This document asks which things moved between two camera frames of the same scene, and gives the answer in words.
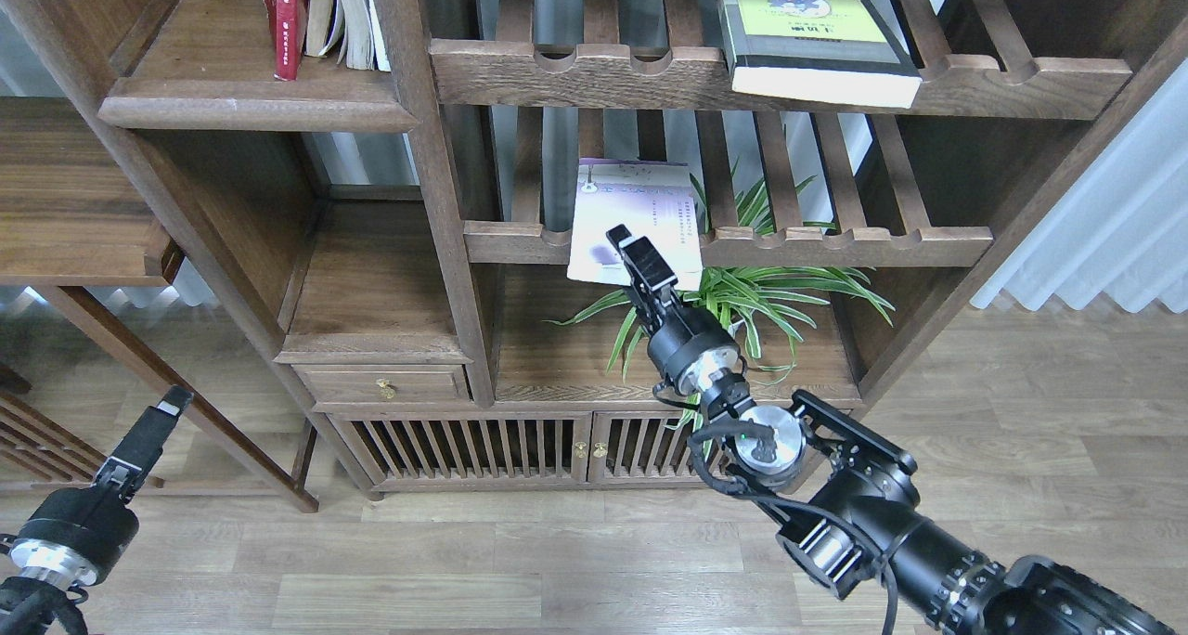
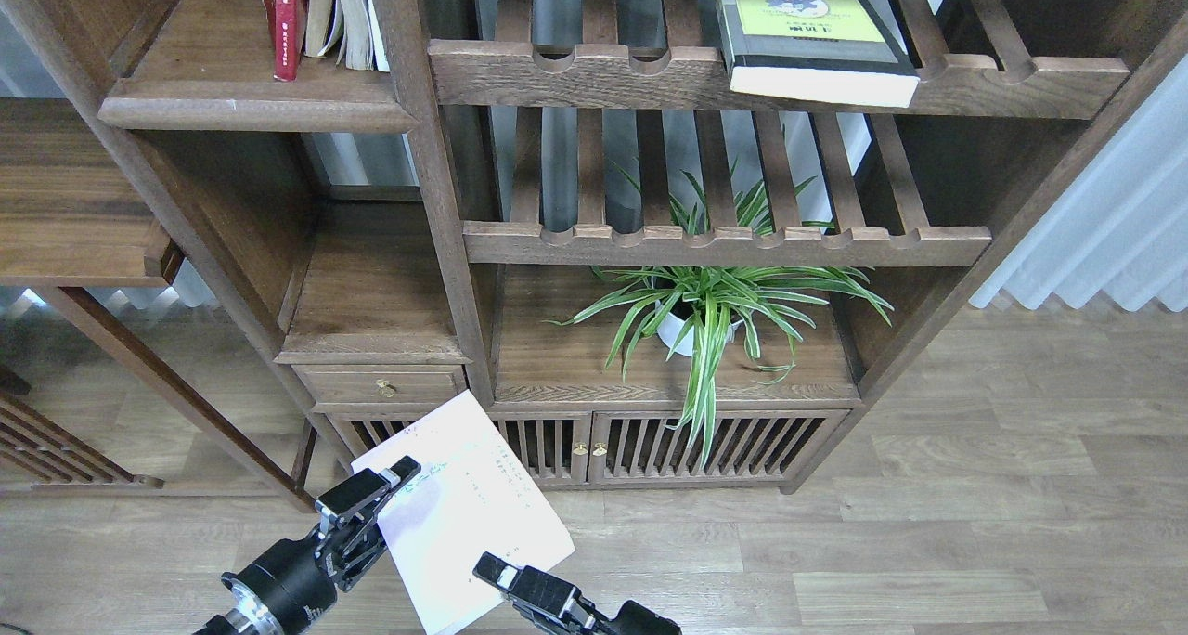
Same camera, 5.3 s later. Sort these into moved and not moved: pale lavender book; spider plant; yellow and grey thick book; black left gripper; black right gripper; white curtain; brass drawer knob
Moved: black right gripper; black left gripper; pale lavender book
Not moved: spider plant; white curtain; yellow and grey thick book; brass drawer knob
